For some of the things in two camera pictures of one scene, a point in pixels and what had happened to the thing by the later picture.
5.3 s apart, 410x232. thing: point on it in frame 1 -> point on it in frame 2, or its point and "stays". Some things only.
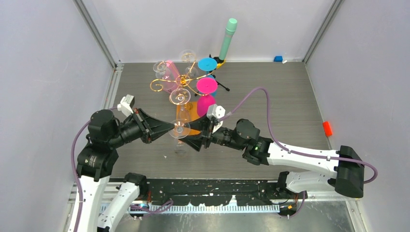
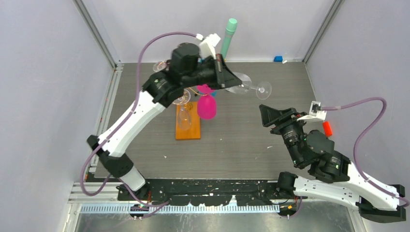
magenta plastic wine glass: (206, 87) stays
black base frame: (201, 192) stays
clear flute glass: (181, 96) stays
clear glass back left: (162, 72) stays
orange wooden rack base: (186, 112) stays
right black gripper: (205, 125) -> (269, 115)
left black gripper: (151, 128) -> (224, 77)
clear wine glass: (180, 129) -> (263, 91)
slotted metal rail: (201, 209) stays
